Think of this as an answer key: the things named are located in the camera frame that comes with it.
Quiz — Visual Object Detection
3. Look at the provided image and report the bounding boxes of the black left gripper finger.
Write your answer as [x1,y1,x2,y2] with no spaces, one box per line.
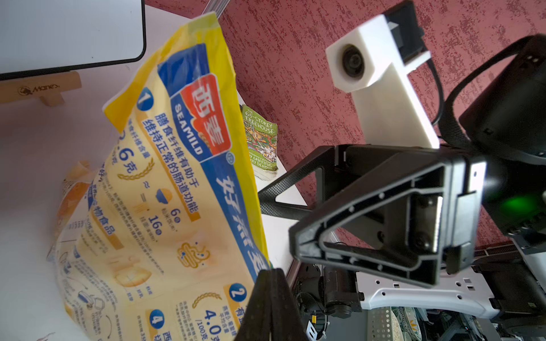
[235,269,308,341]

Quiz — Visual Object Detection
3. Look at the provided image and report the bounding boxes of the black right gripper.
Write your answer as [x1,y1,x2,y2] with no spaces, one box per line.
[289,146,486,288]

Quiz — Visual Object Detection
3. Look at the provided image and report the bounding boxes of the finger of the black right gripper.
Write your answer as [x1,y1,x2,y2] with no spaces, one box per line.
[258,146,340,220]

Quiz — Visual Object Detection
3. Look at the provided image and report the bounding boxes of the yellow oats bag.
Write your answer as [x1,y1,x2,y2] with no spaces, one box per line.
[53,13,270,340]

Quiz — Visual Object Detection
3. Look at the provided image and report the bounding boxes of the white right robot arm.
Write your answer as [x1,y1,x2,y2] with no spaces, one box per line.
[259,34,545,330]

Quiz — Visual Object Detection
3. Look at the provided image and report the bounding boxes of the small wooden easel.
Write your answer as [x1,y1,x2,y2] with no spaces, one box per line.
[1,71,82,107]

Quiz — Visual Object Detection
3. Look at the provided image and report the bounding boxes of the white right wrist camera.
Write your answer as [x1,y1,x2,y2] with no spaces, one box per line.
[326,1,439,149]

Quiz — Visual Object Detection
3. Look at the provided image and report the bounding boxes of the right aluminium corner post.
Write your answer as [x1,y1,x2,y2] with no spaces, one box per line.
[203,0,230,18]

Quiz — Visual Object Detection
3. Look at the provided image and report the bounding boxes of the white board black frame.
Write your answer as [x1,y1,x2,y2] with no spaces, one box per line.
[1,1,146,80]

